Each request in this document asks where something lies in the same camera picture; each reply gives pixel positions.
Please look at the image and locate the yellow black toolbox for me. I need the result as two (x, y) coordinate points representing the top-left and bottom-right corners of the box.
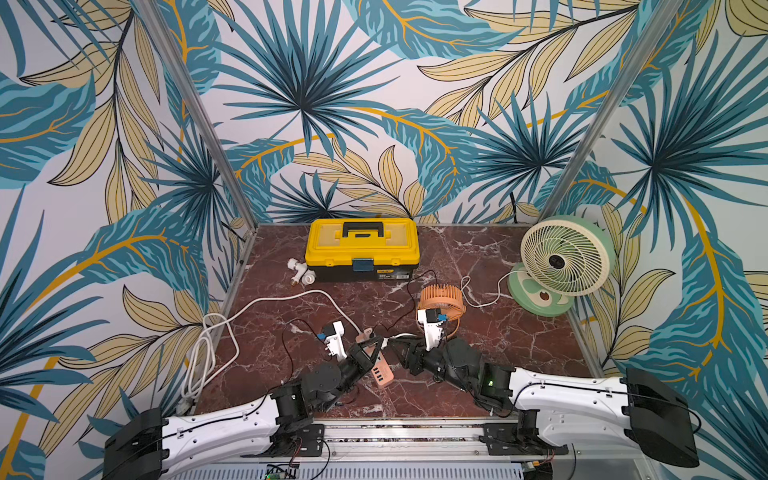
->
(305, 218), (420, 283)

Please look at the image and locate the black thin cable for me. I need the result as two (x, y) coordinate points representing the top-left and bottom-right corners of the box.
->
(278, 269), (439, 385)

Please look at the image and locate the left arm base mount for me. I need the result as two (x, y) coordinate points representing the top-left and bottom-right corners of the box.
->
(260, 423), (326, 458)

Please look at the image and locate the small orange desk fan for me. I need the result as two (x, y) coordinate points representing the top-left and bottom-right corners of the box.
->
(418, 284), (467, 339)

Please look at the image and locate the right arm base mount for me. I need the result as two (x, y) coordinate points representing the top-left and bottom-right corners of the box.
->
(479, 410), (569, 459)

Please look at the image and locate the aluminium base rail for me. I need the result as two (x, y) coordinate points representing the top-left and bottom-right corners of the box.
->
(137, 418), (649, 480)

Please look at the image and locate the green cream desk fan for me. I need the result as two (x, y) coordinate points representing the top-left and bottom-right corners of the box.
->
(507, 215), (616, 317)

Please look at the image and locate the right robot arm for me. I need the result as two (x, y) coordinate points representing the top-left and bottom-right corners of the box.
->
(385, 335), (701, 468)

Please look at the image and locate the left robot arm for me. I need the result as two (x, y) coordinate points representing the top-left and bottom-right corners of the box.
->
(102, 336), (384, 479)

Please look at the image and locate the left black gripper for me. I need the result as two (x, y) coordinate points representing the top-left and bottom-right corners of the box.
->
(318, 336), (384, 413)

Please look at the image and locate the white power strip cable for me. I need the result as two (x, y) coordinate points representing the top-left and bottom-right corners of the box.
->
(179, 289), (364, 403)

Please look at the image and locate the white pipe fitting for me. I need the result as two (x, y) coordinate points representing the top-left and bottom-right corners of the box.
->
(287, 258), (316, 286)

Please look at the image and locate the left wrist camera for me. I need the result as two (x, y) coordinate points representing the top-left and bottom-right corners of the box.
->
(318, 321), (347, 361)

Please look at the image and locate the pink power strip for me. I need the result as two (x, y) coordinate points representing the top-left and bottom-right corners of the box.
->
(356, 328), (395, 387)

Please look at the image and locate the white fan cable with plug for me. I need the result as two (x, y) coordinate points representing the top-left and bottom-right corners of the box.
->
(383, 268), (517, 346)

